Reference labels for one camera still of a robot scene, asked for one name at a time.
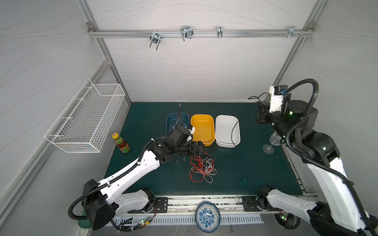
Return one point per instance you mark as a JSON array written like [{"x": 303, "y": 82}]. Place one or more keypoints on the yellow plastic bin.
[{"x": 204, "y": 128}]

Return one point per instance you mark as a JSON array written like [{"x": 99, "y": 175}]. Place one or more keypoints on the white plastic bin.
[{"x": 227, "y": 131}]

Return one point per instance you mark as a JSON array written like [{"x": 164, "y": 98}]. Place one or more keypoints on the sauce bottle yellow cap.
[{"x": 121, "y": 143}]

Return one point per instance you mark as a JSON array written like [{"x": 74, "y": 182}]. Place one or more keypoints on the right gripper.
[{"x": 261, "y": 113}]

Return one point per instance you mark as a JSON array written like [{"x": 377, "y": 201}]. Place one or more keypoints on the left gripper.
[{"x": 199, "y": 147}]

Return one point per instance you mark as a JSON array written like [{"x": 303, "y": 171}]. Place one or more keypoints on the white wire basket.
[{"x": 84, "y": 124}]

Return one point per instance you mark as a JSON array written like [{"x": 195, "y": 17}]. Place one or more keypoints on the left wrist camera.
[{"x": 190, "y": 128}]

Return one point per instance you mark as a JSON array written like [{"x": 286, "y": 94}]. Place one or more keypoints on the blue plastic bin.
[{"x": 171, "y": 120}]

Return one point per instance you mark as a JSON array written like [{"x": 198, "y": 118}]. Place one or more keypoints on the green table mat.
[{"x": 243, "y": 170}]

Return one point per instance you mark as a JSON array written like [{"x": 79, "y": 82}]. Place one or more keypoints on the blue white patterned plate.
[{"x": 207, "y": 217}]

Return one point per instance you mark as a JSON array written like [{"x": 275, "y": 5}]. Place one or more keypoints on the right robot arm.
[{"x": 292, "y": 115}]

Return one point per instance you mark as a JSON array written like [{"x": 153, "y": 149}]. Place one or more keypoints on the green round lid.
[{"x": 84, "y": 224}]

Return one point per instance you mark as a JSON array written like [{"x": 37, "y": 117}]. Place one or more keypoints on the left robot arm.
[{"x": 102, "y": 201}]

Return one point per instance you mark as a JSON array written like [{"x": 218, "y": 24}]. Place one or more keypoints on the metal crossbar rail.
[{"x": 219, "y": 32}]

